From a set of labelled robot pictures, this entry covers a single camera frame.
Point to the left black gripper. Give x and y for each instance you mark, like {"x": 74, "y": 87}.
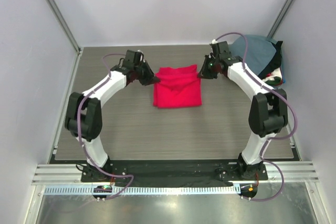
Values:
{"x": 150, "y": 78}

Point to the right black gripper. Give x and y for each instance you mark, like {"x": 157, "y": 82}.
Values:
{"x": 205, "y": 73}

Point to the red t shirt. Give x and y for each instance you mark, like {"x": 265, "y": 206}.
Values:
{"x": 178, "y": 88}

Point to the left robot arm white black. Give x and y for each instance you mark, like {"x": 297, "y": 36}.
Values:
{"x": 84, "y": 110}

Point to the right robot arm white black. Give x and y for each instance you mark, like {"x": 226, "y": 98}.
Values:
{"x": 268, "y": 112}

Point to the grey blue t shirt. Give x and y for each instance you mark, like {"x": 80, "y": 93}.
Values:
{"x": 259, "y": 54}

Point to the black t shirt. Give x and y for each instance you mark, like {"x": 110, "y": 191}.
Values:
{"x": 276, "y": 61}

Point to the white t shirt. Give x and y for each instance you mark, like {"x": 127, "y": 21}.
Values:
{"x": 274, "y": 77}

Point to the green t shirt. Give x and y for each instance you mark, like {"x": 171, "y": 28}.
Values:
{"x": 274, "y": 83}

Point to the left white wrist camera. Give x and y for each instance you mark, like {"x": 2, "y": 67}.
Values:
{"x": 141, "y": 55}

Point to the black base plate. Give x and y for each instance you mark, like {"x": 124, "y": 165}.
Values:
{"x": 185, "y": 173}

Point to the white slotted cable duct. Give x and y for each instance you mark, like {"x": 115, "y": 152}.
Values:
{"x": 97, "y": 190}

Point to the aluminium front rail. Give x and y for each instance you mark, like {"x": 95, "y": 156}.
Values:
{"x": 58, "y": 174}

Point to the right aluminium frame post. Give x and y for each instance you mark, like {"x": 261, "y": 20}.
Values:
{"x": 280, "y": 17}

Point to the aluminium frame post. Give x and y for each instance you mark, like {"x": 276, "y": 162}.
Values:
{"x": 280, "y": 17}
{"x": 62, "y": 22}

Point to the left aluminium frame post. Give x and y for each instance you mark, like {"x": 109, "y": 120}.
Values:
{"x": 62, "y": 22}

